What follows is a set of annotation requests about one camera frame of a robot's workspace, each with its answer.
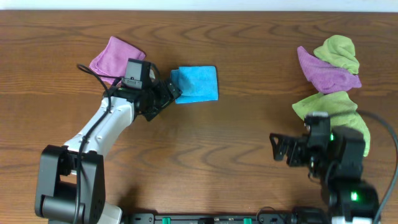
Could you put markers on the blue cloth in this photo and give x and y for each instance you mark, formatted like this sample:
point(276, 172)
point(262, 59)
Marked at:
point(197, 83)

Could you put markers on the crumpled purple cloth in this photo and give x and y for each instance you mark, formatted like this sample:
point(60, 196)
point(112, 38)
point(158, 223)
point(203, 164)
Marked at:
point(326, 78)

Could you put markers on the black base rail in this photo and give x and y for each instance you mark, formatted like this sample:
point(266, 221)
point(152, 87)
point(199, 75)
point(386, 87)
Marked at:
point(262, 218)

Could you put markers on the folded purple cloth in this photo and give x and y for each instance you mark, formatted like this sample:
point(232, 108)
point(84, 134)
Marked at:
point(112, 61)

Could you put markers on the green cloth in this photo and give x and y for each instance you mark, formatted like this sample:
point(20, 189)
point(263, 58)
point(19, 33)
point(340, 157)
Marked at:
point(334, 103)
point(339, 51)

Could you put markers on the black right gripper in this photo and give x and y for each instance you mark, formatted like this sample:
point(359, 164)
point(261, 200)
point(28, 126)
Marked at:
point(297, 145)

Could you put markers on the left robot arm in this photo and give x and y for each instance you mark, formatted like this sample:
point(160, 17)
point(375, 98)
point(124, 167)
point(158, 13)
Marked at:
point(71, 182)

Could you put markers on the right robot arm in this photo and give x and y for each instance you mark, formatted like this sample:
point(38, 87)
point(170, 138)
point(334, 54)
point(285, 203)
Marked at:
point(334, 155)

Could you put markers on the lower green cloth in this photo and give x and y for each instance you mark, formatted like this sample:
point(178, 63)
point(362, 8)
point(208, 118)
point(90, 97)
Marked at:
point(334, 103)

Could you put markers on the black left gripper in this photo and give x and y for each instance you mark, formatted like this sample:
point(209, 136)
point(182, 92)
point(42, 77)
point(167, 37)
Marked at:
point(166, 98)

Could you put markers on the upper green cloth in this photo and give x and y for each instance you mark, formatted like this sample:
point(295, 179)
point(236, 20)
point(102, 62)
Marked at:
point(339, 51)

